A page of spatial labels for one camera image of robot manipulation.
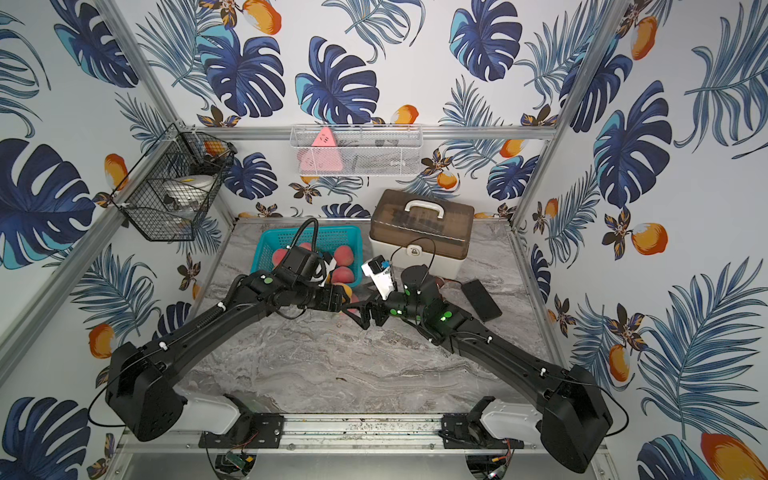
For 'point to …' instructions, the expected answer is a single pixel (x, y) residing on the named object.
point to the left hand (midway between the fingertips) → (339, 295)
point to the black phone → (480, 300)
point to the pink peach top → (354, 299)
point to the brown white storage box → (415, 228)
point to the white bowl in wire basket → (188, 193)
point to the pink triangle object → (323, 155)
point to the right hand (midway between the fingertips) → (355, 295)
